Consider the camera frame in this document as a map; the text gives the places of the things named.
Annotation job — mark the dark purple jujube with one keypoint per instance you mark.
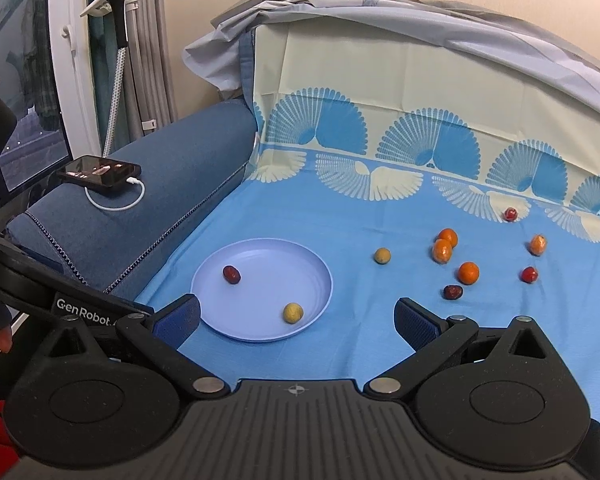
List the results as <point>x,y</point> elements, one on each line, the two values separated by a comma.
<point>452,292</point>

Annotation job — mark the grey curtain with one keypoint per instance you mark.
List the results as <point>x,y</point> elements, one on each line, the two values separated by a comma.
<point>147,83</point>

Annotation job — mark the orange tangerine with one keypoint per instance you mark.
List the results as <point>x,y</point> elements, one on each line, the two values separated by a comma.
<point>442,251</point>
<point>468,273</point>
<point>449,235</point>

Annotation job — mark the white braided pole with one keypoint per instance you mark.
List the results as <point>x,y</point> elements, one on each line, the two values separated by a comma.
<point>119,15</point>

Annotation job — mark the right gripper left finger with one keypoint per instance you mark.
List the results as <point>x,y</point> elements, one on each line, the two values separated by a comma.
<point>154,341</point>

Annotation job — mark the black smartphone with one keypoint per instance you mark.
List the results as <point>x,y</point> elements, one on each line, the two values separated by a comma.
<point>100,174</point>

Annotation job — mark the grey sheet on backrest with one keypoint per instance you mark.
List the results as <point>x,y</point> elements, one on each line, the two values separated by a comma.
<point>460,27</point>

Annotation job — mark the orange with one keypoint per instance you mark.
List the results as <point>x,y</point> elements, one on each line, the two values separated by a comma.
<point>537,245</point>

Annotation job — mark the green-brown longan fruit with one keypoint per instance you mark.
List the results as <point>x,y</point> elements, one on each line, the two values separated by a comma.
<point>382,255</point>

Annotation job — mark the dark red jujube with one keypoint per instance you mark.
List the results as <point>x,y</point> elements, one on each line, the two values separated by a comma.
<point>231,275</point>

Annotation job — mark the red cherry tomato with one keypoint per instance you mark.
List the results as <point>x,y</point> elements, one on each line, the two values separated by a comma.
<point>510,214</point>
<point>529,275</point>

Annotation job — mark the lavender round plate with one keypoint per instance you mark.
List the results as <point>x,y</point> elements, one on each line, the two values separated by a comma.
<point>274,273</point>

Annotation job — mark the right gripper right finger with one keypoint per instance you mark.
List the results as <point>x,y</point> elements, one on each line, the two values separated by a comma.
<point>437,343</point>

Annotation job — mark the yellow-green longan fruit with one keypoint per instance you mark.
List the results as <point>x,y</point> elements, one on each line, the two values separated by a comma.
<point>292,313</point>

